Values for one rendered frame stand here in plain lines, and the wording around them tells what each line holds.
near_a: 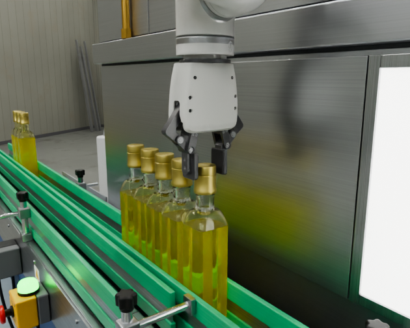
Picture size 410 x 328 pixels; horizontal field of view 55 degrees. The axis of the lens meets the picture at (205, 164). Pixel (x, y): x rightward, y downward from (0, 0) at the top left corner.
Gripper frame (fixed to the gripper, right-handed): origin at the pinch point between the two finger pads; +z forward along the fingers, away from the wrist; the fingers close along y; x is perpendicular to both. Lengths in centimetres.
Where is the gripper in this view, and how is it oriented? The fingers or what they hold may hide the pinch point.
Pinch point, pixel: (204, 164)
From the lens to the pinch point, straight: 60.5
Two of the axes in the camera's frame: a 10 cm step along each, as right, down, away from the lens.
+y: -8.0, 1.3, -5.9
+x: 6.0, 1.7, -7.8
